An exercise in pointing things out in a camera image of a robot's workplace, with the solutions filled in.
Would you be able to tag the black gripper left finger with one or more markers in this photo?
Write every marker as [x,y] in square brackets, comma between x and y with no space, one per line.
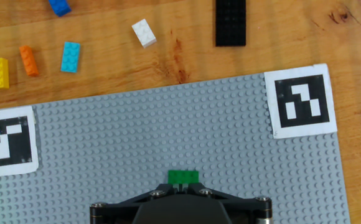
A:
[118,207]

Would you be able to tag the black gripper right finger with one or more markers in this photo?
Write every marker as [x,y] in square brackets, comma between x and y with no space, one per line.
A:
[246,207]

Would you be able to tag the green square Lego plate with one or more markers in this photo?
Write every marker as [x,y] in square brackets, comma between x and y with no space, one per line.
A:
[183,176]

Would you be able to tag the grey Lego baseplate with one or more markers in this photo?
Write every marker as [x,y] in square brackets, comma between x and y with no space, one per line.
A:
[168,130]

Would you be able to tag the cyan Lego brick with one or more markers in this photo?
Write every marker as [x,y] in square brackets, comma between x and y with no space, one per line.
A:
[70,57]

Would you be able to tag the orange Lego brick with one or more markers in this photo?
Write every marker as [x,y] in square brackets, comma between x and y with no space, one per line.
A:
[29,60]

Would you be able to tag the white Lego brick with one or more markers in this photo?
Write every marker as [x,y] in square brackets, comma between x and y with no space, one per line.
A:
[144,32]

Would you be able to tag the black Lego plate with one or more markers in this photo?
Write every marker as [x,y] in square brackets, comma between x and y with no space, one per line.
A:
[230,21]

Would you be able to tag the long blue Lego brick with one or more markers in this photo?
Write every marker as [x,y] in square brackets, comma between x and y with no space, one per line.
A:
[59,7]

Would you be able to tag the black white marker tag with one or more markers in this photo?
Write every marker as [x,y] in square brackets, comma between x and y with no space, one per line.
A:
[9,140]
[302,102]

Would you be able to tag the wood grain table mat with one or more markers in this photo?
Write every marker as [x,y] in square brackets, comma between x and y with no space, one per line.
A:
[105,77]

